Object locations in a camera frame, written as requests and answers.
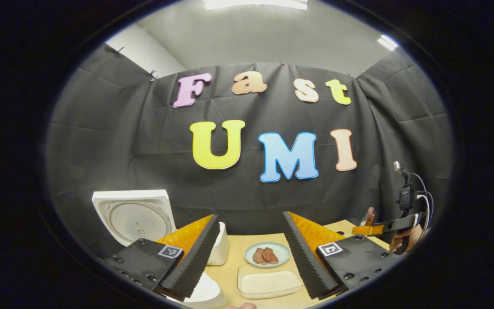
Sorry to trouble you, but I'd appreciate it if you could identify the white rice cooker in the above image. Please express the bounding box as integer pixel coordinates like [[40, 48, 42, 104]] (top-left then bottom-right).
[[92, 190, 229, 309]]

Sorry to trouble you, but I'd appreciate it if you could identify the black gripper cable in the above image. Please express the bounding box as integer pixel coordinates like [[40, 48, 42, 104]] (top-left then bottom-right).
[[412, 173, 435, 234]]

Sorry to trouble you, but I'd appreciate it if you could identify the black backdrop cloth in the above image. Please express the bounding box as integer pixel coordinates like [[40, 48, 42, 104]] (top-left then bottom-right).
[[45, 43, 453, 258]]

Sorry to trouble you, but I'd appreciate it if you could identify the transparent plastic container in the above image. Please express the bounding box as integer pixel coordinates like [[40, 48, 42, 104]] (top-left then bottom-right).
[[237, 264, 304, 300]]

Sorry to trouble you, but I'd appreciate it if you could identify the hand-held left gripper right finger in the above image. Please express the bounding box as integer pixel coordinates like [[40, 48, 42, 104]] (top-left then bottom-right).
[[282, 210, 391, 300]]

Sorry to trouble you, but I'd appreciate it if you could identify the pale green plate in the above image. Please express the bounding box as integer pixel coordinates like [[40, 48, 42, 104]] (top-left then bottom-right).
[[244, 242, 291, 269]]

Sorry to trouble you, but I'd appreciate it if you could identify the small ceiling light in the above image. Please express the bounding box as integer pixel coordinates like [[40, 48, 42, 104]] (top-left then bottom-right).
[[377, 34, 399, 51]]

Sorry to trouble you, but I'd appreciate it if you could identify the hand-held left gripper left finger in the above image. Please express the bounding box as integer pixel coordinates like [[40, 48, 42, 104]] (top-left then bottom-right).
[[101, 214, 221, 302]]

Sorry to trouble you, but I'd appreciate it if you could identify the large ceiling light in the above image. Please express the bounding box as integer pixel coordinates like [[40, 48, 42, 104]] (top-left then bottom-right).
[[204, 0, 307, 10]]

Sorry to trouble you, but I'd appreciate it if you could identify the white toaster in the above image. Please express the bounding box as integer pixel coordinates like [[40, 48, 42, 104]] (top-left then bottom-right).
[[207, 221, 230, 266]]

